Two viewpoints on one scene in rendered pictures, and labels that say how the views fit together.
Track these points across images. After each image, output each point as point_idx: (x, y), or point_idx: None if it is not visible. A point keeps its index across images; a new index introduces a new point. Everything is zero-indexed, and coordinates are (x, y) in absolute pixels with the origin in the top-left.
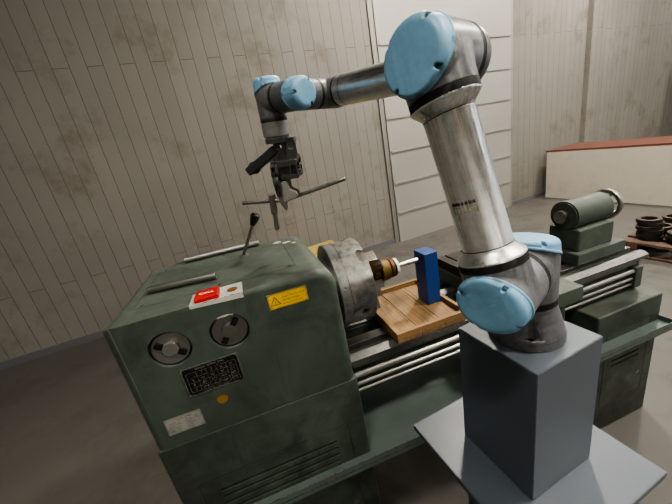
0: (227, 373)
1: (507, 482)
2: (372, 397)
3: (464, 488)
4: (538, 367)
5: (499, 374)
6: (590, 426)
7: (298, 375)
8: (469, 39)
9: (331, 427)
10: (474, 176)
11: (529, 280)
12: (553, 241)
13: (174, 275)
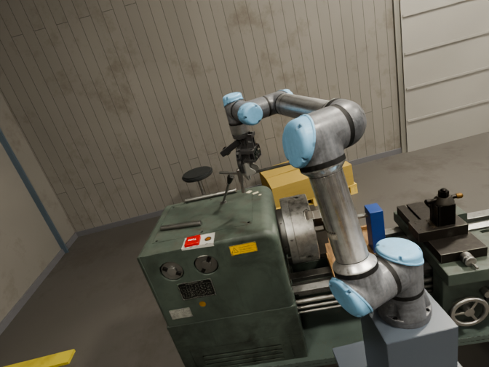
0: (204, 290)
1: None
2: (320, 316)
3: None
4: (391, 338)
5: (374, 334)
6: None
7: (251, 298)
8: (332, 135)
9: (276, 334)
10: (334, 219)
11: (370, 287)
12: (408, 258)
13: (177, 215)
